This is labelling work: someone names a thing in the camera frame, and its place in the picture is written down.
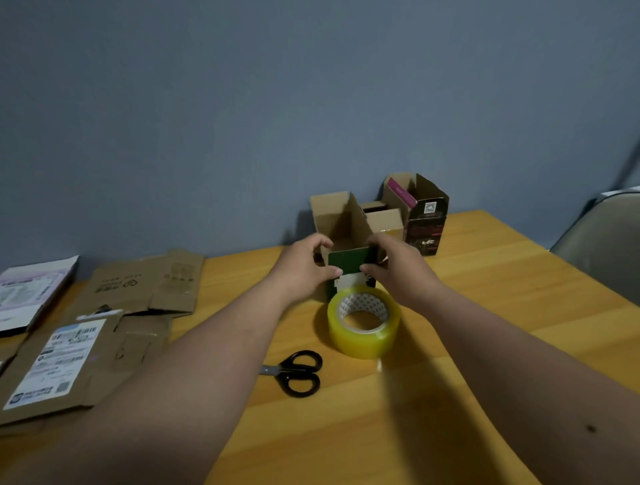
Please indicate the person's left forearm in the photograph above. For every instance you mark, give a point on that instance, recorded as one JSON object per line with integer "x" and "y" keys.
{"x": 150, "y": 399}

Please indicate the person's right forearm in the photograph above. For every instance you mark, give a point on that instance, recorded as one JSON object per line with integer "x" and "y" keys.
{"x": 535, "y": 385}

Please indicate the black box white label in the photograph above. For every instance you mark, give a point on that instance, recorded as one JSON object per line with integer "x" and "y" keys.
{"x": 30, "y": 295}

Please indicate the person's right hand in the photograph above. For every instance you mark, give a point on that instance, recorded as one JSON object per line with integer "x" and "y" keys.
{"x": 405, "y": 275}

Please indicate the brown carton with label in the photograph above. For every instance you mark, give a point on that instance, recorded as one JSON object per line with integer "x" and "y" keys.
{"x": 75, "y": 370}

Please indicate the plain brown carton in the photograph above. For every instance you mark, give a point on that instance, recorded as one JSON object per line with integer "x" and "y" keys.
{"x": 145, "y": 285}

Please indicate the black scissors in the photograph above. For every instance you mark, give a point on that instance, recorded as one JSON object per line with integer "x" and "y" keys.
{"x": 295, "y": 375}

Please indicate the pink and black carton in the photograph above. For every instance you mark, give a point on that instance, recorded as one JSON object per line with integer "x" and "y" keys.
{"x": 425, "y": 215}

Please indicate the person's left hand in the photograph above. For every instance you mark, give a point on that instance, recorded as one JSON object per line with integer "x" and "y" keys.
{"x": 300, "y": 275}

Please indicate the green box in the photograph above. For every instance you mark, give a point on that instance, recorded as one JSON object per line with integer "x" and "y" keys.
{"x": 350, "y": 262}

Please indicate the yellow tape roll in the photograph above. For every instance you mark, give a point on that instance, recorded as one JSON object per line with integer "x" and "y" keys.
{"x": 365, "y": 345}

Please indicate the beige chair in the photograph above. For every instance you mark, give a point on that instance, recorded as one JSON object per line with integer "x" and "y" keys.
{"x": 605, "y": 250}

